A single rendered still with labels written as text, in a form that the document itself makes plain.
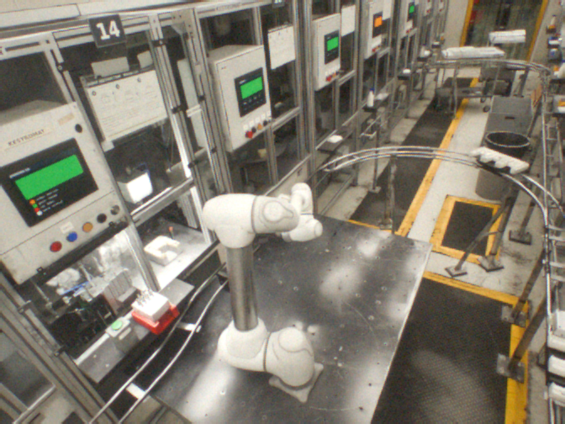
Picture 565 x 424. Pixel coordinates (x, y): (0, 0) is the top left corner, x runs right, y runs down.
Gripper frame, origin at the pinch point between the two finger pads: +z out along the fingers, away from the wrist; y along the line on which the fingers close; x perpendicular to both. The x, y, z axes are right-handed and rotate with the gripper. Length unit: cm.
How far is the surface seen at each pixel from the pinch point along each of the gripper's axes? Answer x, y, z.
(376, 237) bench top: -24, -64, -41
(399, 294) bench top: 17, -52, -61
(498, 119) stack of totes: -231, -221, -102
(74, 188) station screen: 24, 94, -6
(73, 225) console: 34, 87, 2
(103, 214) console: 25, 79, 2
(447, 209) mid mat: -116, -204, -50
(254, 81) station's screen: -72, 44, -16
